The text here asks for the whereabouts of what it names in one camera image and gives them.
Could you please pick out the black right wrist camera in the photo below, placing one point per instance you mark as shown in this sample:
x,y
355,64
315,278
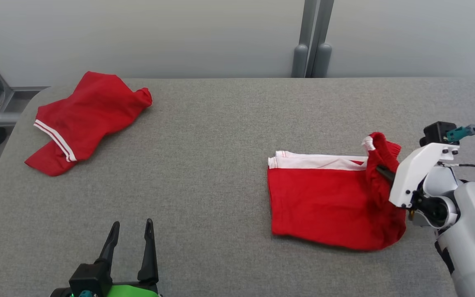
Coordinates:
x,y
435,132

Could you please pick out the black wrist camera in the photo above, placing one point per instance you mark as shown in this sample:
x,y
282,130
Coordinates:
x,y
91,278
435,132

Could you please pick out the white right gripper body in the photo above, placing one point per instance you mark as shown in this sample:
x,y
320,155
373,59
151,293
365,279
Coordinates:
x,y
410,173

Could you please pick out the red shorts white waistband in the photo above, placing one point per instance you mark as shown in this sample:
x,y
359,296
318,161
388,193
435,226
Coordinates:
x,y
324,202

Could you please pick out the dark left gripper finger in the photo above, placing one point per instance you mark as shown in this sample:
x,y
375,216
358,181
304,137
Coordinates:
x,y
111,243
150,255

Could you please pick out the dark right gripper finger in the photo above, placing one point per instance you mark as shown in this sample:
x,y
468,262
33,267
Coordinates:
x,y
387,173

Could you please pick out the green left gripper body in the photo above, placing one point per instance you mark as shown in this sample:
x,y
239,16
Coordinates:
x,y
134,292

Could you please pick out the red shirt white sleeves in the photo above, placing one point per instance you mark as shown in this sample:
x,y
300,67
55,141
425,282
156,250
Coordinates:
x,y
89,111

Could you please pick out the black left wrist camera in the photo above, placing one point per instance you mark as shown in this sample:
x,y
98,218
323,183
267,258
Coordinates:
x,y
91,278

